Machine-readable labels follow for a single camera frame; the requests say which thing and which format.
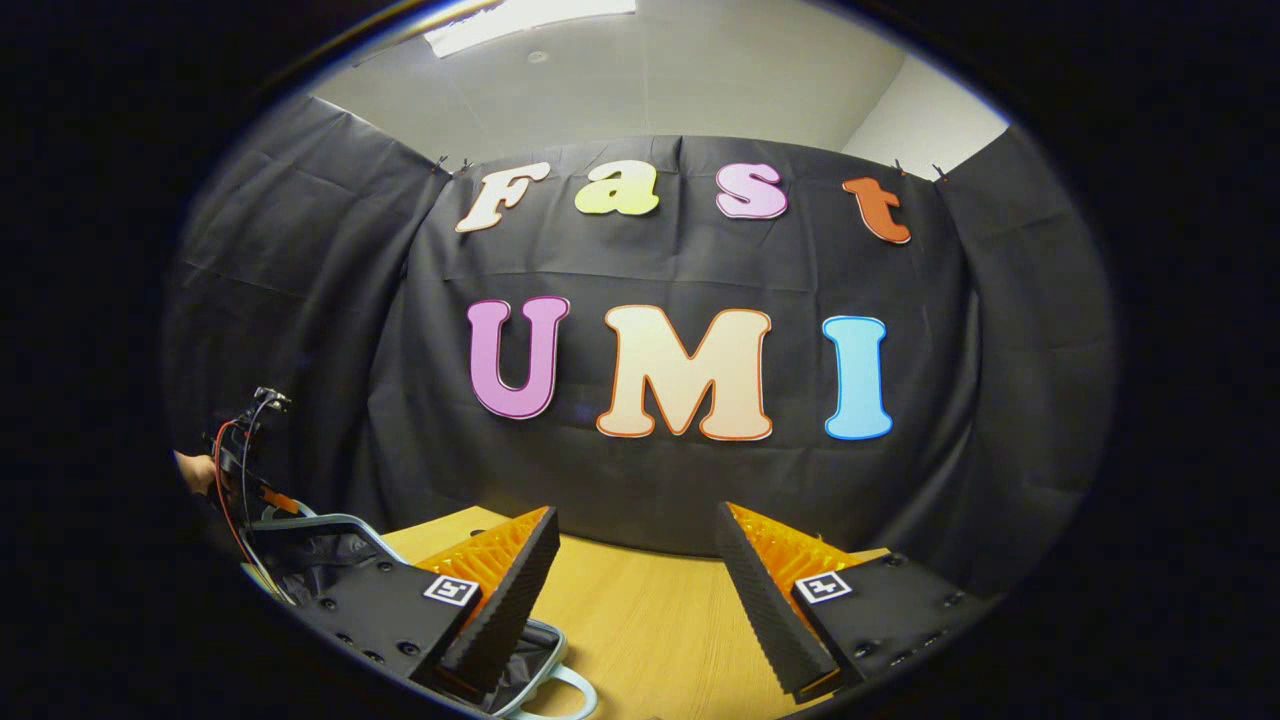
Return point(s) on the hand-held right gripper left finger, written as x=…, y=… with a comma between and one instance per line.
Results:
x=510, y=610

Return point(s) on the black backdrop cloth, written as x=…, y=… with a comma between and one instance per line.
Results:
x=1000, y=350

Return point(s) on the light blue suitcase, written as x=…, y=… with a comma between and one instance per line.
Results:
x=320, y=555

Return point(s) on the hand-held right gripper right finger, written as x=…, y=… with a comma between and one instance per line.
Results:
x=765, y=600

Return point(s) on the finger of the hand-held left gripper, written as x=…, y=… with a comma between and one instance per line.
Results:
x=282, y=501

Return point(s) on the ceiling light panel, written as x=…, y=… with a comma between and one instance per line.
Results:
x=530, y=22

